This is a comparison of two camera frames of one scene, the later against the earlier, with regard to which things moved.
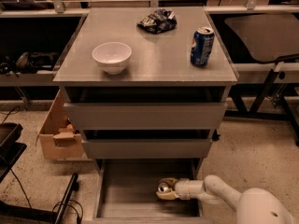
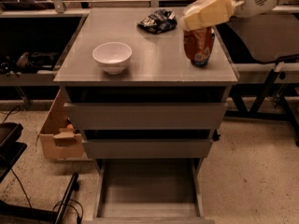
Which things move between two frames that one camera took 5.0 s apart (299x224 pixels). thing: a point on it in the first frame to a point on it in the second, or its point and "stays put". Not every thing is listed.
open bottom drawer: x=126 y=190 stays put
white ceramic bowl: x=113 y=56 stays put
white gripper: x=182 y=188 to x=251 y=0
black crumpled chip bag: x=158 y=21 stays put
